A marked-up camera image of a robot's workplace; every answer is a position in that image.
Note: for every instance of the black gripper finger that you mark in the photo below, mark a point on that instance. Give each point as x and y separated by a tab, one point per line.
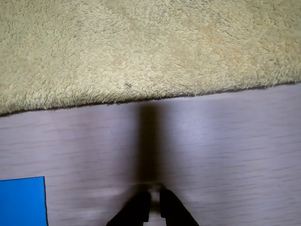
172	208
136	210

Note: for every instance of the yellow fluffy towel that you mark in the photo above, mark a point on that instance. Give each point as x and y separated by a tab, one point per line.
145	47

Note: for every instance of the blue paper sheet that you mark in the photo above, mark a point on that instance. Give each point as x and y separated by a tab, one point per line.
22	202

